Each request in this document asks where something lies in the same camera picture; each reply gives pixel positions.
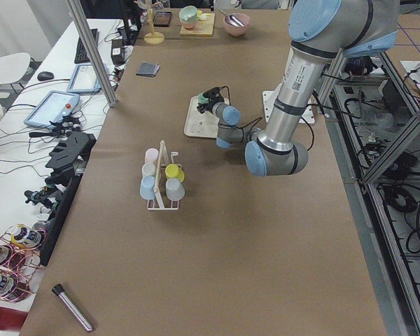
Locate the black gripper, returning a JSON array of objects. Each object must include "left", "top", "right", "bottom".
[{"left": 197, "top": 87, "right": 223, "bottom": 113}]

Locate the green cup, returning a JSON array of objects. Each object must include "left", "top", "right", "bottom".
[{"left": 197, "top": 93, "right": 209, "bottom": 111}]

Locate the cream tray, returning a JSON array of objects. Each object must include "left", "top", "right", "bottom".
[{"left": 183, "top": 96, "right": 219, "bottom": 139}]

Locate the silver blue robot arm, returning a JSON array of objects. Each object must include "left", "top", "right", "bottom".
[{"left": 197, "top": 1, "right": 400, "bottom": 176}]

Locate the white cup rack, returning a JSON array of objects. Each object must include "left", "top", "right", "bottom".
[{"left": 146, "top": 140, "right": 180, "bottom": 211}]

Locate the pink cup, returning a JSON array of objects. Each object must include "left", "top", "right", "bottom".
[{"left": 144, "top": 148, "right": 159, "bottom": 164}]

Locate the yellow cup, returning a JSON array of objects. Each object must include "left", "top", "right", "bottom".
[{"left": 164, "top": 163, "right": 185, "bottom": 183}]

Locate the brown wooden tray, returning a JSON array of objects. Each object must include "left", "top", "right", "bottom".
[{"left": 153, "top": 12, "right": 172, "bottom": 27}]

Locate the white cup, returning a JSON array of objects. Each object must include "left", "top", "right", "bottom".
[{"left": 141, "top": 162, "right": 157, "bottom": 178}]

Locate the grey cup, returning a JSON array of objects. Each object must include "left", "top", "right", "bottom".
[{"left": 165, "top": 178, "right": 185, "bottom": 202}]

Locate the light blue cup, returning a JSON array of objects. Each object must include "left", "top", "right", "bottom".
[{"left": 139, "top": 176, "right": 155, "bottom": 201}]

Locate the wooden cutting board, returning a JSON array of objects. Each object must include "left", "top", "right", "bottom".
[{"left": 180, "top": 13, "right": 215, "bottom": 37}]

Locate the pink bowl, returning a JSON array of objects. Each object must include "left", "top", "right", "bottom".
[{"left": 223, "top": 13, "right": 251, "bottom": 36}]

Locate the dark folded cloth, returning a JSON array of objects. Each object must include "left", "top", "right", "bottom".
[{"left": 136, "top": 62, "right": 160, "bottom": 77}]

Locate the metal spoon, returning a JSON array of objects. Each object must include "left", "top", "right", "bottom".
[{"left": 218, "top": 8, "right": 244, "bottom": 27}]

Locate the wooden mug tree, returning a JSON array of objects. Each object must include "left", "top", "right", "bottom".
[{"left": 134, "top": 1, "right": 165, "bottom": 45}]

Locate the black power adapter box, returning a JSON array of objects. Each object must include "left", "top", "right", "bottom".
[{"left": 111, "top": 39, "right": 133, "bottom": 65}]

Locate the blue teach pendant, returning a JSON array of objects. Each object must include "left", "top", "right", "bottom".
[
  {"left": 24, "top": 90, "right": 80, "bottom": 128},
  {"left": 66, "top": 63, "right": 102, "bottom": 95}
]

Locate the black keyboard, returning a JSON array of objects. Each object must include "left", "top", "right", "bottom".
[{"left": 73, "top": 27, "right": 99, "bottom": 64}]

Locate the black tool holder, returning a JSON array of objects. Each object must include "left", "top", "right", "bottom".
[{"left": 45, "top": 132, "right": 97, "bottom": 171}]

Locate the black computer mouse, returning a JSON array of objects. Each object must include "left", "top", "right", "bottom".
[{"left": 37, "top": 71, "right": 55, "bottom": 81}]

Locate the white chair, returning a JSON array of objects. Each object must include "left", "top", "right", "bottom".
[{"left": 0, "top": 52, "right": 31, "bottom": 85}]

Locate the metal tube black cap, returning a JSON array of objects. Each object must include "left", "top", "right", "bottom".
[{"left": 52, "top": 283, "right": 95, "bottom": 333}]

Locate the red cylinder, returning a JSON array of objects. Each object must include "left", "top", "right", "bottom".
[{"left": 0, "top": 307, "right": 28, "bottom": 332}]

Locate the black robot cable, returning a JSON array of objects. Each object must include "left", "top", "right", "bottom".
[{"left": 216, "top": 85, "right": 316, "bottom": 151}]

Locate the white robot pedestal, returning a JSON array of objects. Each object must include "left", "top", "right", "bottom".
[{"left": 262, "top": 84, "right": 316, "bottom": 124}]

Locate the aluminium frame post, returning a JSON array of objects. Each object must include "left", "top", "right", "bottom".
[{"left": 66, "top": 0, "right": 117, "bottom": 107}]

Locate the copper wire basket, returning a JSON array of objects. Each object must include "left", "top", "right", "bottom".
[{"left": 0, "top": 224, "right": 46, "bottom": 303}]

